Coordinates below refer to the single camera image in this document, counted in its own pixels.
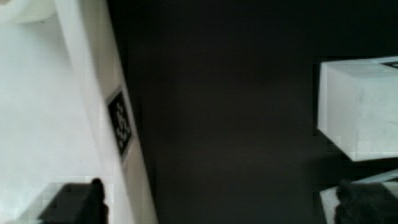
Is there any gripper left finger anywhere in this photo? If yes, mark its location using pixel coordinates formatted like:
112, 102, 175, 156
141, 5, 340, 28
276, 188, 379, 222
40, 178, 109, 224

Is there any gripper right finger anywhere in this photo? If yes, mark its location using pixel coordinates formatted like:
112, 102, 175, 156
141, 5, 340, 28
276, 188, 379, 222
335, 181, 398, 224

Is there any white square tabletop part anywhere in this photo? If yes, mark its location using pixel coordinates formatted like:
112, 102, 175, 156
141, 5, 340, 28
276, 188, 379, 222
0, 0, 159, 224

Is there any white U-shaped fence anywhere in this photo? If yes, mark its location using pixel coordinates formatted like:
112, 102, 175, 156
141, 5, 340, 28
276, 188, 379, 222
317, 56, 398, 224

